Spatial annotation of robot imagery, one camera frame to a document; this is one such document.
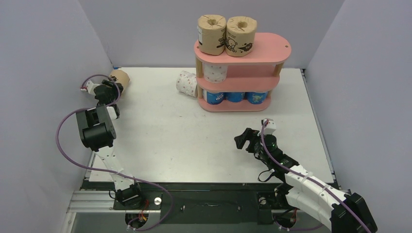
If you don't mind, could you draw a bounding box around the brown roll black print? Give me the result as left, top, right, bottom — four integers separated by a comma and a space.
109, 69, 130, 91

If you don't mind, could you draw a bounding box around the pink three-tier shelf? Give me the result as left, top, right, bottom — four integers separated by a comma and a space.
194, 33, 292, 112

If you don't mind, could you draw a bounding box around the brown roll cartoon print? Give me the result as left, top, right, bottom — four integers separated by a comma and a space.
225, 16, 258, 57

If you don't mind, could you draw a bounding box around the brown roll with barcode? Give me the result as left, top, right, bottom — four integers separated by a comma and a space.
197, 15, 226, 55

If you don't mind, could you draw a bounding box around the blue paper roll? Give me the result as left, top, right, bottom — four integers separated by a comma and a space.
203, 90, 225, 105

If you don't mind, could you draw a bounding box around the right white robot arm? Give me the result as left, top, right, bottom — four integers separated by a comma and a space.
234, 128, 378, 233

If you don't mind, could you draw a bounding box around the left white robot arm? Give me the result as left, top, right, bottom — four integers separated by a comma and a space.
75, 76, 145, 209

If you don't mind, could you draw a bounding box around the floral roll on shelf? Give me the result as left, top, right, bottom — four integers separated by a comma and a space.
203, 64, 228, 83

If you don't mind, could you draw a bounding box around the lower floral paper roll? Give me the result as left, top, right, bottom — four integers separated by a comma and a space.
176, 71, 198, 98

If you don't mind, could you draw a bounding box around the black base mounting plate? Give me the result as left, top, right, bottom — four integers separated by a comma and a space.
113, 183, 293, 225

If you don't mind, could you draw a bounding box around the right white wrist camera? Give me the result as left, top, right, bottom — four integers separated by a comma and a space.
261, 118, 277, 135

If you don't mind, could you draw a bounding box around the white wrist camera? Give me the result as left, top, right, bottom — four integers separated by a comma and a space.
80, 80, 99, 96
261, 118, 277, 135

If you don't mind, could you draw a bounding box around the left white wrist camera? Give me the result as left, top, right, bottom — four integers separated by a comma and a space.
80, 80, 99, 96

